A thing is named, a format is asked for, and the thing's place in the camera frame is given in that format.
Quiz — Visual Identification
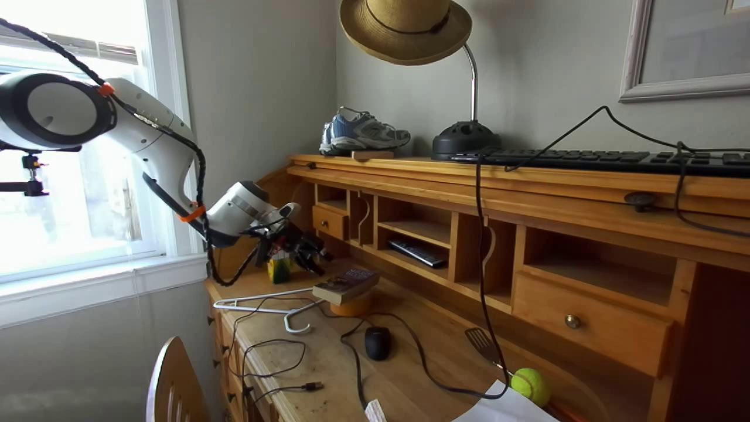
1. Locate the black camera stand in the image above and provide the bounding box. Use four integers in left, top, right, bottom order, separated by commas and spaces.
0, 146, 51, 199

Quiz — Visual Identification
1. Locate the tan straw hat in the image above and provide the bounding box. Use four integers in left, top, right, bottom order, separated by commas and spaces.
338, 0, 474, 68

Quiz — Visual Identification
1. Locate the black keyboard cable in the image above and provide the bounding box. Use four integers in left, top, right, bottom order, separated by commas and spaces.
501, 103, 750, 243

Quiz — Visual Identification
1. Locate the wooden desk drawer with knob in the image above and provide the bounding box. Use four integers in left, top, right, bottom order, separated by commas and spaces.
311, 204, 349, 243
510, 273, 676, 381

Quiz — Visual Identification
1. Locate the yellow green crayon box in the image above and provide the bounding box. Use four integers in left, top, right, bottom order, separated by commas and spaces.
264, 252, 292, 286

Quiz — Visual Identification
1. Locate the black lamp cable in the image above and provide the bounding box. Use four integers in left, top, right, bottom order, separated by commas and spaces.
470, 155, 514, 384

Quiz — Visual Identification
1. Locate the wooden roll-top desk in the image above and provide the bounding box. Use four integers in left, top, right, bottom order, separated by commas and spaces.
205, 151, 750, 422

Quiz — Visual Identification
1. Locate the yellow tennis ball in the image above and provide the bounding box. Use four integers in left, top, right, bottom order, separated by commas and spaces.
508, 366, 550, 409

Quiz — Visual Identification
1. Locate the black computer keyboard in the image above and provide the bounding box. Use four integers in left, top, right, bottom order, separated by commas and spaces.
451, 149, 750, 178

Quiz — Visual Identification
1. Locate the white paper sheet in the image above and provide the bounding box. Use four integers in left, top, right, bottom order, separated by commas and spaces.
451, 381, 558, 422

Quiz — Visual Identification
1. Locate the black computer mouse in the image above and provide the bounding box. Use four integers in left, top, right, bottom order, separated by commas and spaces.
364, 323, 394, 364

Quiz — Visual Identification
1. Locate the white picture frame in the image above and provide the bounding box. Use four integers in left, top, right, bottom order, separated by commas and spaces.
619, 0, 750, 107

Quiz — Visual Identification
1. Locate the black gooseneck desk lamp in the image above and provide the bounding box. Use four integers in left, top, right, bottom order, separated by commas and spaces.
431, 43, 504, 162

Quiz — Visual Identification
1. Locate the white window frame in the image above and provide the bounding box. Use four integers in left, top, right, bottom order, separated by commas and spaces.
0, 0, 212, 332

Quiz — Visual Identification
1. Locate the black flat tablet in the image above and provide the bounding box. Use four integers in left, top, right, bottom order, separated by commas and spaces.
387, 237, 449, 270

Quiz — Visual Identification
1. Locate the wooden chair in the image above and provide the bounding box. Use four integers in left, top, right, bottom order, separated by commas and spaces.
143, 336, 210, 422

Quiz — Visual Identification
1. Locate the black USB cable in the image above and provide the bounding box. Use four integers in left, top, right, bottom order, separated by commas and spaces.
237, 336, 326, 400

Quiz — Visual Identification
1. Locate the black mouse cable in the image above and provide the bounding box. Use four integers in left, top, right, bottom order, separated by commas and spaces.
373, 313, 510, 401

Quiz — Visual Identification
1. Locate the white wire clothes hanger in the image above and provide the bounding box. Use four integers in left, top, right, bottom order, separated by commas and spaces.
210, 286, 326, 339

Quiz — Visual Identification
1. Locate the dark flat pad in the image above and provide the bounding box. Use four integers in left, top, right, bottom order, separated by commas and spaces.
464, 326, 501, 366

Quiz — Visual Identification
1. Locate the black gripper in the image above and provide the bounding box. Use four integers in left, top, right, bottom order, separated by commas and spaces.
256, 224, 330, 278

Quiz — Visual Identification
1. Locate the grey blue sneaker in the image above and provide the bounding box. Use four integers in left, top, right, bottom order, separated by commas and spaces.
315, 107, 415, 158

